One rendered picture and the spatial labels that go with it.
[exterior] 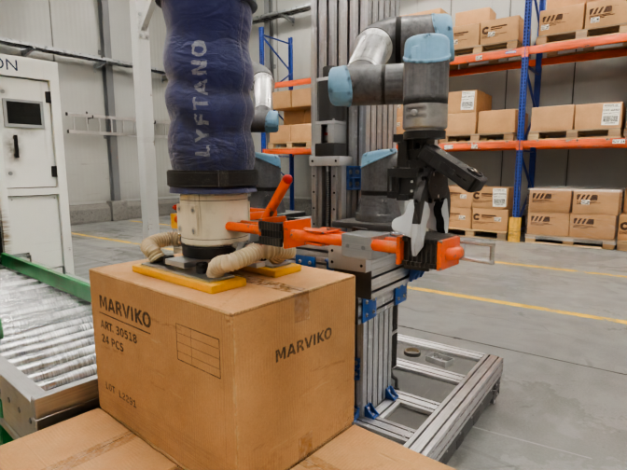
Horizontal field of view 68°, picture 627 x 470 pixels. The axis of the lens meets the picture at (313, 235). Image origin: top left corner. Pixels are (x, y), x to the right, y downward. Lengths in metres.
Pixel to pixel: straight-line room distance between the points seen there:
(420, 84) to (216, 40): 0.52
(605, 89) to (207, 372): 8.82
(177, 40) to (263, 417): 0.85
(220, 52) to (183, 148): 0.23
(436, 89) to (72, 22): 11.12
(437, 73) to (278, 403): 0.72
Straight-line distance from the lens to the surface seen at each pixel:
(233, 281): 1.06
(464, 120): 8.42
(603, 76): 9.41
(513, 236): 8.09
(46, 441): 1.42
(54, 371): 1.84
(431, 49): 0.82
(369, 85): 0.91
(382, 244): 0.85
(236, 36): 1.18
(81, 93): 11.49
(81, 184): 11.32
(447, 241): 0.79
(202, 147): 1.11
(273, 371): 1.02
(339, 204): 1.70
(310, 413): 1.16
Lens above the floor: 1.22
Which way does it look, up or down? 8 degrees down
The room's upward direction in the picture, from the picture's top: straight up
